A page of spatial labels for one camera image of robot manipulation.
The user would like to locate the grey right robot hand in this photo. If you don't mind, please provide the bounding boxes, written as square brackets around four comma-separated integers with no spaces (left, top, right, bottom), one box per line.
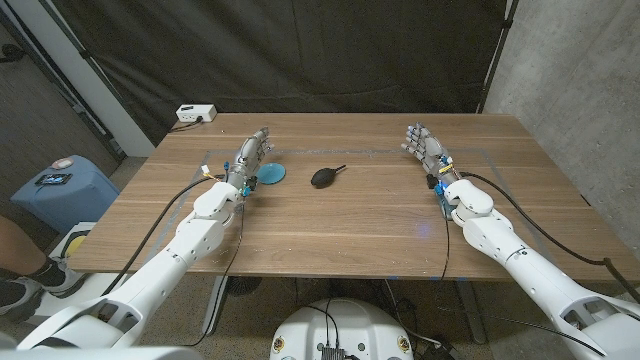
[400,122,461,189]

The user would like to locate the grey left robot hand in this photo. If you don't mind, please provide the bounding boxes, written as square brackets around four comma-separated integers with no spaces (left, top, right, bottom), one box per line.
[224,126,275,194]

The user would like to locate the black rubber air blower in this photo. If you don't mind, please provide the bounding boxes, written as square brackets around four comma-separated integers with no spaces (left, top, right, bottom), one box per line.
[310,164,347,190]

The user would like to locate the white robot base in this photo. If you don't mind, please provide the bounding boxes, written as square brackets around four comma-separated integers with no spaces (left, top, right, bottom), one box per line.
[269,297,415,360]

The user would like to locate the blue round plate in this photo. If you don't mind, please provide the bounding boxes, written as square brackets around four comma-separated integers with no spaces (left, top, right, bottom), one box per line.
[255,162,287,186]

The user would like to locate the teal toy box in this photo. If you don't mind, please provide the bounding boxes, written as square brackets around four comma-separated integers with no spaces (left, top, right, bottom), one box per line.
[435,192,454,221]

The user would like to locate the white power strip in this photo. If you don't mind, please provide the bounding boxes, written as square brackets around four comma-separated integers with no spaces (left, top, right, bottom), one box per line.
[175,103,218,124]

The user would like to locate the black backdrop stand pole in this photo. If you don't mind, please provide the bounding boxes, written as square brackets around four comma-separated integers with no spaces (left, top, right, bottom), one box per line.
[477,0,519,114]
[37,0,126,161]

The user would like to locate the black backdrop cloth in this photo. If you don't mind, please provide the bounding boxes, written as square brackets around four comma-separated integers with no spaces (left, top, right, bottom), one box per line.
[49,0,509,146]

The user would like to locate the black round floor fan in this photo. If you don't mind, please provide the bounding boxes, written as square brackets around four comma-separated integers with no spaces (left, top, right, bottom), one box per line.
[227,276,263,297]

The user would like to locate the grey table leg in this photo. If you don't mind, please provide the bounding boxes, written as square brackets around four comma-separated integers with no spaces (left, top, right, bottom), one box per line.
[202,275,230,336]
[454,279,489,345]

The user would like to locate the blue storage bin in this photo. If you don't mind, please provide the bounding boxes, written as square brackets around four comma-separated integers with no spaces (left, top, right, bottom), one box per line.
[9,154,121,235]

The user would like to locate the white and yellow floor object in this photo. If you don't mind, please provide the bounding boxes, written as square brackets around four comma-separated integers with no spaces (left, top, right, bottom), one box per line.
[52,222,96,261]

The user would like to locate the black smartphone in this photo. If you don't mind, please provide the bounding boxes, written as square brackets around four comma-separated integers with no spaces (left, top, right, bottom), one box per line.
[34,172,73,187]

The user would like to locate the grey sneaker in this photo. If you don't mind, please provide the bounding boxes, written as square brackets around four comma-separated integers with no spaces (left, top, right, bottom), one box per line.
[47,267,91,297]
[0,277,46,321]

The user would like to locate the white robot torso edge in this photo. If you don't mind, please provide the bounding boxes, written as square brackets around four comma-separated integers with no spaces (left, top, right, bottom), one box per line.
[0,346,201,360]

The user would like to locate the person's bare leg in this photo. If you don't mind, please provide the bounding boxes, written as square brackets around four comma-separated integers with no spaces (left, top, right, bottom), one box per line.
[0,214,66,286]

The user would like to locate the black power strip cord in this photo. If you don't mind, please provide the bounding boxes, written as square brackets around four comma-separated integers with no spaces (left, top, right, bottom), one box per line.
[168,117,204,134]

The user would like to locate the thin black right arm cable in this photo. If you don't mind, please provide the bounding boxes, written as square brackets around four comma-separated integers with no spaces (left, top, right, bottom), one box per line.
[439,214,451,281]

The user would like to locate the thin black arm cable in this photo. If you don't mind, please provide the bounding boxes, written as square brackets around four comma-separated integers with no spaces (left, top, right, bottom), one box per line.
[184,199,246,347]
[439,214,451,281]

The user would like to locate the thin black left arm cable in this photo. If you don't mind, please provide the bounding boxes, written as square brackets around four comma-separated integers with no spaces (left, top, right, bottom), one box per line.
[184,199,246,347]

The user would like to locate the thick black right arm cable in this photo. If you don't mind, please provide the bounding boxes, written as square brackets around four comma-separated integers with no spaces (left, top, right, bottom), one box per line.
[459,171,640,304]

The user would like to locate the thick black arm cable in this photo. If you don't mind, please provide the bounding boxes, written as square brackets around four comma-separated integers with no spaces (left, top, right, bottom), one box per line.
[102,174,226,296]
[459,171,640,304]

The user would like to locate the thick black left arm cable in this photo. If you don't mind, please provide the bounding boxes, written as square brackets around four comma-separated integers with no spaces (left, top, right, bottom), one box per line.
[102,174,226,296]

